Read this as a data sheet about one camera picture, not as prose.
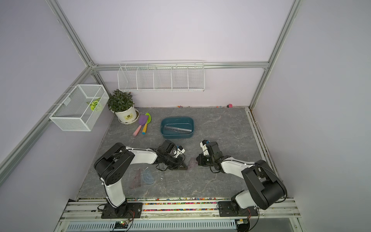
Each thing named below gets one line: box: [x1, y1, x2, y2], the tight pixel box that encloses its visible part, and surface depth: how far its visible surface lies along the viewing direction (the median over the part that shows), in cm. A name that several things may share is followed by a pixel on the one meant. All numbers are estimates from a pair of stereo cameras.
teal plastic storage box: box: [160, 116, 195, 139], surface depth 107 cm
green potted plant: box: [107, 88, 135, 114], surface depth 101 cm
